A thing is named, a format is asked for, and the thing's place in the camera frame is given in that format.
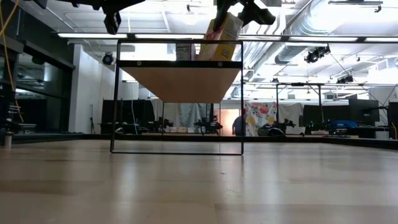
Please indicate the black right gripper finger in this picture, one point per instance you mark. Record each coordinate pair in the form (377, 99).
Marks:
(222, 14)
(245, 7)

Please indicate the yellow Corn Pops cereal box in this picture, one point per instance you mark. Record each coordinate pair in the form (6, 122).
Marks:
(225, 43)

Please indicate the small red cereal box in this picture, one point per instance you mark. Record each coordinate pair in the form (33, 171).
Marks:
(185, 51)

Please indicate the black background robot arm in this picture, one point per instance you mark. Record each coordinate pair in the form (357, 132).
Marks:
(161, 123)
(317, 128)
(276, 128)
(208, 126)

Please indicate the long ceiling light bar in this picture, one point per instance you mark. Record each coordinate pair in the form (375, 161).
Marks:
(169, 36)

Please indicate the grey hanging cloth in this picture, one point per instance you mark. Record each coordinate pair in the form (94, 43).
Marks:
(191, 113)

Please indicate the orange lit panel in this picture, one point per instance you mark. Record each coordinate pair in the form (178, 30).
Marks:
(228, 119)

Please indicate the floral patterned cloth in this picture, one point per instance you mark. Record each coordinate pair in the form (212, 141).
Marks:
(259, 118)

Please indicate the person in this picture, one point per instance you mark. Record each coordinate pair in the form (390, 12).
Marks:
(237, 126)

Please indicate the black partition panel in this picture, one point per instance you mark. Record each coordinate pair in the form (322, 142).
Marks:
(127, 115)

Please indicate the white hanging cloth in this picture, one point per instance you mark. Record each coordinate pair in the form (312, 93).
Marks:
(290, 112)

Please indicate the black tripod stand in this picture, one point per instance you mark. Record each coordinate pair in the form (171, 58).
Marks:
(92, 121)

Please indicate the wide black monitor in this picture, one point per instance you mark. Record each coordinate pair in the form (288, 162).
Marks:
(329, 112)

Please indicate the grey storage bin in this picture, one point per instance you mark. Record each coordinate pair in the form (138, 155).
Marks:
(26, 128)

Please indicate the blue box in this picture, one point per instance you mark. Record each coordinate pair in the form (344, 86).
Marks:
(342, 124)

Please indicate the black computer monitor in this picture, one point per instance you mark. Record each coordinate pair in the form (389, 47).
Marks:
(393, 119)
(363, 110)

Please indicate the small white cylinder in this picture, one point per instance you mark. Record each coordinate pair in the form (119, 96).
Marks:
(8, 140)

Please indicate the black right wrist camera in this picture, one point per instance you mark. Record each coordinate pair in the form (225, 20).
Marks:
(261, 14)

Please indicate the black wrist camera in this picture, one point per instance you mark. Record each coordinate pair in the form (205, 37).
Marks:
(261, 14)
(112, 23)

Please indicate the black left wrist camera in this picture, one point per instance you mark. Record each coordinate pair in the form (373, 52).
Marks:
(112, 23)

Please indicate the round black ceiling camera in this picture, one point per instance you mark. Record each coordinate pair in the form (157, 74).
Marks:
(108, 58)

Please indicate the silver ventilation duct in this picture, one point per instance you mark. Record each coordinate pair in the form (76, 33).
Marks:
(289, 53)

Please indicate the black frame wooden shelf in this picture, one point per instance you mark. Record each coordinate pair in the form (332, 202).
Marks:
(180, 82)

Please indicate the black overhead rig camera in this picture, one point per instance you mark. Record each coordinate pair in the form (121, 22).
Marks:
(345, 79)
(317, 53)

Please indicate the black metal stand frame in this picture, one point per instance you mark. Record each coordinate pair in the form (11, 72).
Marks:
(277, 102)

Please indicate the black ceiling rail fixture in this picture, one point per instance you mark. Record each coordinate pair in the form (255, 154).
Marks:
(356, 2)

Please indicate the black rig post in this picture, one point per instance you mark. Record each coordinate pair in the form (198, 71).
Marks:
(4, 93)

